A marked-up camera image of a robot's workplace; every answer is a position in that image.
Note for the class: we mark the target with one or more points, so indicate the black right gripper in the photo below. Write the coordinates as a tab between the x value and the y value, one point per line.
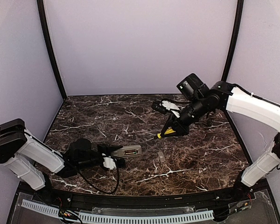
180	126

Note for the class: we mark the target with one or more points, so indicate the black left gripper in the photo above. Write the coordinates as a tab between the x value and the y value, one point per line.
103	153

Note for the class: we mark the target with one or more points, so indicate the yellow handled screwdriver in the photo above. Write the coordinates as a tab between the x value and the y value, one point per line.
167	133

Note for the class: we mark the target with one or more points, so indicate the grey remote control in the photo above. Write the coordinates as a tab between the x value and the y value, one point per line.
120	152

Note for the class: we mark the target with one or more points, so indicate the grey battery cover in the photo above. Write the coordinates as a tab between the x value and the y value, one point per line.
161	156

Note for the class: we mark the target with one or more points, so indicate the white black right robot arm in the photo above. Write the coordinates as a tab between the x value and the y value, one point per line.
229	97

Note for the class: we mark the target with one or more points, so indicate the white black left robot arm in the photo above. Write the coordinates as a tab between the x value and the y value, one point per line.
18	145

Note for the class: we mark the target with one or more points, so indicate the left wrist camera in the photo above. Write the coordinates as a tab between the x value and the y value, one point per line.
109	163

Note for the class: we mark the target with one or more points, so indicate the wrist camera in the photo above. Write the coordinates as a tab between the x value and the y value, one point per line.
165	106
109	163

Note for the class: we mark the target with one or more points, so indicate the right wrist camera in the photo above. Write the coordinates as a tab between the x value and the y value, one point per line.
165	106

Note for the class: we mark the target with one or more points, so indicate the white slotted cable duct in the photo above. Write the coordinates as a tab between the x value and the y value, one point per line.
183	215

